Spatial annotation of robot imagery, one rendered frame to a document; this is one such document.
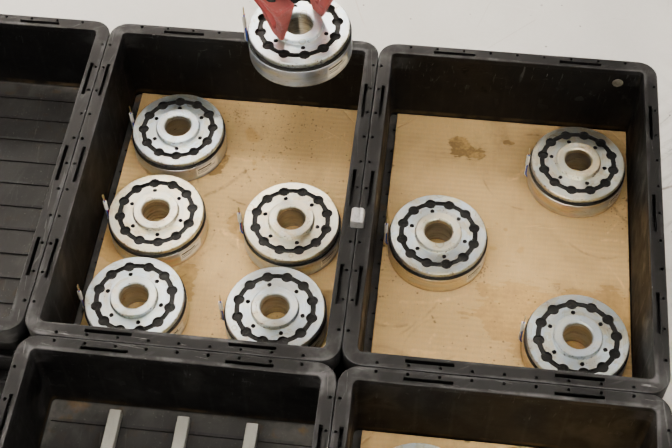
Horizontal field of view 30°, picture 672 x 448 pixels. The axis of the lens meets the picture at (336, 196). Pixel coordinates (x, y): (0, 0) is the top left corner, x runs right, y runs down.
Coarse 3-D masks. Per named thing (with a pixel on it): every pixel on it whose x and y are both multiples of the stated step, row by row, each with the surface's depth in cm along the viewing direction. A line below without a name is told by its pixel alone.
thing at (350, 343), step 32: (384, 64) 136; (512, 64) 136; (544, 64) 136; (576, 64) 136; (608, 64) 135; (640, 64) 135; (384, 96) 133; (352, 288) 119; (352, 320) 117; (352, 352) 115; (576, 384) 113; (608, 384) 113; (640, 384) 113
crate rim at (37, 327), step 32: (128, 32) 139; (160, 32) 139; (192, 32) 139; (224, 32) 139; (96, 96) 134; (96, 128) 132; (352, 160) 128; (64, 192) 126; (352, 192) 128; (64, 224) 124; (352, 256) 121; (32, 320) 118; (224, 352) 116; (256, 352) 115; (288, 352) 115; (320, 352) 115
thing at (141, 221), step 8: (152, 192) 134; (160, 192) 134; (144, 200) 133; (152, 200) 134; (160, 200) 134; (168, 200) 133; (136, 208) 133; (176, 208) 133; (136, 216) 132; (168, 216) 132; (176, 216) 132; (144, 224) 132; (152, 224) 132; (160, 224) 132; (168, 224) 132
